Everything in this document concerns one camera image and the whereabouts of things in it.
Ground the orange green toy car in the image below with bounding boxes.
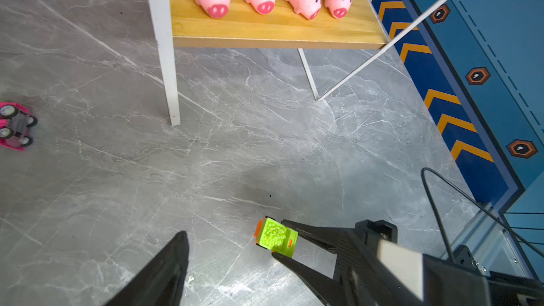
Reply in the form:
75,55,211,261
254,217,298,259

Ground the pink toy truck striped roof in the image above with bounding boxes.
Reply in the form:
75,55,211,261
1,102,38,152

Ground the wooden two-tier shelf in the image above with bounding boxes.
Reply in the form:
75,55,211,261
141,0,490,127

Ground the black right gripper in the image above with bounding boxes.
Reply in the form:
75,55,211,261
272,220,424,305

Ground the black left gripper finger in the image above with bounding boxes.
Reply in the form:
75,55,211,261
105,231,189,306

